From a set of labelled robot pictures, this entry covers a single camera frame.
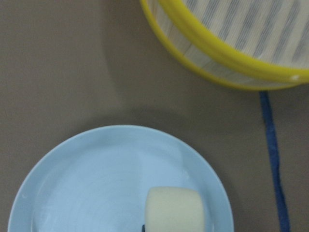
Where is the white steamed bun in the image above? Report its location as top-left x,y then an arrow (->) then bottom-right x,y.
144,187 -> 205,232

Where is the yellow bamboo steamer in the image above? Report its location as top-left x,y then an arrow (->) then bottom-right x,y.
140,0 -> 309,91

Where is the light blue plate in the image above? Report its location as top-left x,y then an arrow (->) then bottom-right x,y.
8,125 -> 235,232

